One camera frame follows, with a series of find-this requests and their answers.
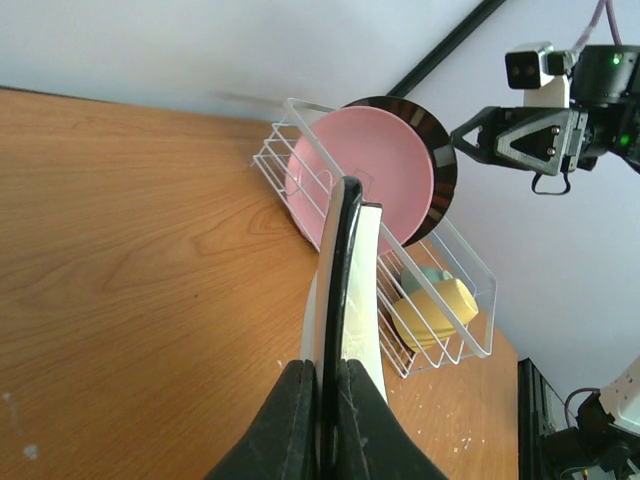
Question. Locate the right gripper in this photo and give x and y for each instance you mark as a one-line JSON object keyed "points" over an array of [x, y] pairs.
{"points": [[548, 141]]}

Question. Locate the pink round plate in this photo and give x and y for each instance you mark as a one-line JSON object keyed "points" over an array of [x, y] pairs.
{"points": [[381, 150]]}

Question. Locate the yellow mug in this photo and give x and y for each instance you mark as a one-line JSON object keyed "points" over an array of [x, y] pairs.
{"points": [[417, 317]]}

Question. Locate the round black-rimmed plate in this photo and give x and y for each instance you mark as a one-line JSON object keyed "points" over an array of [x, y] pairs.
{"points": [[438, 144]]}

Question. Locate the green ceramic bowl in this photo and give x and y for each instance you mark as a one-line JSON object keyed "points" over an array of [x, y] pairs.
{"points": [[410, 284]]}

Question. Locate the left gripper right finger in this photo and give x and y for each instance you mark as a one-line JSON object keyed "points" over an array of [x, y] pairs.
{"points": [[371, 443]]}

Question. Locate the square black-rimmed plate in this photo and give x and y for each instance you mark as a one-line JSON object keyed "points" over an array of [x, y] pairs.
{"points": [[341, 307]]}

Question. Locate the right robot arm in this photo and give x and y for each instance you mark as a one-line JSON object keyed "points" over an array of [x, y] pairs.
{"points": [[578, 105]]}

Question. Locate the white wire dish rack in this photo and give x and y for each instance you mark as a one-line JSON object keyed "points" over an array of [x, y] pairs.
{"points": [[442, 248]]}

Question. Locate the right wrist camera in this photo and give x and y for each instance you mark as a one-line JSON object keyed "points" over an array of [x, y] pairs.
{"points": [[527, 69]]}

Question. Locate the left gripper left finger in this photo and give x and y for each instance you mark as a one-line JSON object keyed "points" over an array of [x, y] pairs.
{"points": [[280, 441]]}

